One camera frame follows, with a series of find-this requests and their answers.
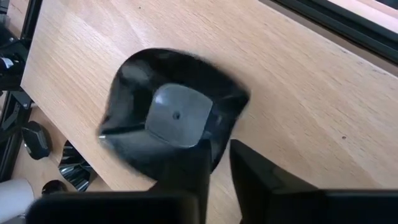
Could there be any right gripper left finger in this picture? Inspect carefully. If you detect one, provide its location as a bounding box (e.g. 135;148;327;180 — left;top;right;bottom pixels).
26;139;212;224

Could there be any wooden shelf with black frame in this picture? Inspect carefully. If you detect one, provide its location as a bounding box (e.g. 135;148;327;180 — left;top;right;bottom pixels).
20;0;398;224

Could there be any black fluted square bowl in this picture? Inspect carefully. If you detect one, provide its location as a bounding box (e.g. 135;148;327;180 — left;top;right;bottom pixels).
58;139;99;192

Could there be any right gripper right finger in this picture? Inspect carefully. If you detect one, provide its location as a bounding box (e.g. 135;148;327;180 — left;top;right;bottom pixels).
229;139;398;224

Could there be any green plant in white pot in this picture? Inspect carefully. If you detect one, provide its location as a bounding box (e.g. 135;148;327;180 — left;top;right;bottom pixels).
0;178;35;224

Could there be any black wavy square deep bowl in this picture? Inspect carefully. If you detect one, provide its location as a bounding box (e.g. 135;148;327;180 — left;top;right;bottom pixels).
98;47;251;184

